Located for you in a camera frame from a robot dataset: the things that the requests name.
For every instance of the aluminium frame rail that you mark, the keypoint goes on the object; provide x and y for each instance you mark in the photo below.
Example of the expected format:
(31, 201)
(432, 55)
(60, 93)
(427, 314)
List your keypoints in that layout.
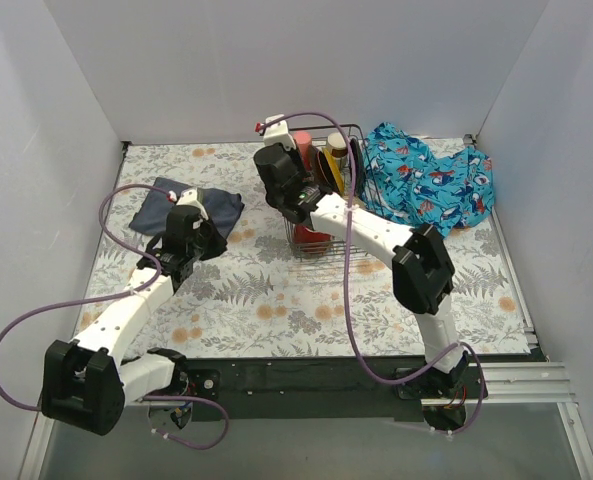
(526, 427)

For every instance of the dark blue folded towel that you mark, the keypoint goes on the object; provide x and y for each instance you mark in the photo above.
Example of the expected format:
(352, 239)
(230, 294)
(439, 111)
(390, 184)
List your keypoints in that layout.
(224, 208)

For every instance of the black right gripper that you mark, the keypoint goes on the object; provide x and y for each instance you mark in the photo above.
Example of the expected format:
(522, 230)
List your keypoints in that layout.
(274, 198)

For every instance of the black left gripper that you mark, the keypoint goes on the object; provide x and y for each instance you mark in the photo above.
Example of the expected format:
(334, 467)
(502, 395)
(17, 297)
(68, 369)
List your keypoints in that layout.
(212, 240)

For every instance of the red floral plate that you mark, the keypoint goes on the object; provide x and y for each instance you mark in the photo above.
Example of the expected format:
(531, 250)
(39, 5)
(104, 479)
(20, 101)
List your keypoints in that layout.
(320, 168)

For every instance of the pink plastic cup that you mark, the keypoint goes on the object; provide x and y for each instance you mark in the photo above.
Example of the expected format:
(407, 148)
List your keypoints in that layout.
(304, 144)

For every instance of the blue fish print cloth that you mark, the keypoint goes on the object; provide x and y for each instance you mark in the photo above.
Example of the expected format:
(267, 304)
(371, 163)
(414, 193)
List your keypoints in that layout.
(408, 184)

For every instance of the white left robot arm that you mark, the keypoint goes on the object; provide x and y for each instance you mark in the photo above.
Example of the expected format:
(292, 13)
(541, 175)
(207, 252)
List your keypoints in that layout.
(87, 381)

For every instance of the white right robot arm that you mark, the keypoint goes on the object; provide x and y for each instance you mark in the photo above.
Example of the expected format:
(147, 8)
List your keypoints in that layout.
(421, 268)

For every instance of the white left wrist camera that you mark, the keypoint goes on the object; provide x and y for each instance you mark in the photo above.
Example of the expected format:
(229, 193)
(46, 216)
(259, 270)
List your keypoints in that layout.
(190, 197)

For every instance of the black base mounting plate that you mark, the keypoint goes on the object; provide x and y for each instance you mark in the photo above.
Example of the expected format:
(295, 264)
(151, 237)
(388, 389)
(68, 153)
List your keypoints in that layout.
(315, 388)

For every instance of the black wire dish rack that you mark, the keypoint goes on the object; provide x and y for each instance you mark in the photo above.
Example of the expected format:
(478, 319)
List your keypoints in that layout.
(319, 135)

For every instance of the steel cup brown band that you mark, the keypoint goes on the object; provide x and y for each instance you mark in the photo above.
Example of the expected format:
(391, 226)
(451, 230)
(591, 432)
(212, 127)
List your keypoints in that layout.
(337, 147)

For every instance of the red bowl cream inside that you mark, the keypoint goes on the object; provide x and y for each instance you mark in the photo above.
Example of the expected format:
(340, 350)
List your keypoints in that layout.
(310, 242)

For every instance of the yellow patterned plate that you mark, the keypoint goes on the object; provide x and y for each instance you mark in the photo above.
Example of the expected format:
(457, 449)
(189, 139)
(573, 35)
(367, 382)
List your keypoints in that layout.
(333, 173)

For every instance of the floral patterned table mat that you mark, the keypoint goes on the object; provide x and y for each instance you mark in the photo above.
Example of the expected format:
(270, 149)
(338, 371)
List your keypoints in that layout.
(257, 299)

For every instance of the black bowl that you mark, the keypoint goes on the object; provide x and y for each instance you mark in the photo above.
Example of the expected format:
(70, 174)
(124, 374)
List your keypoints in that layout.
(357, 169)

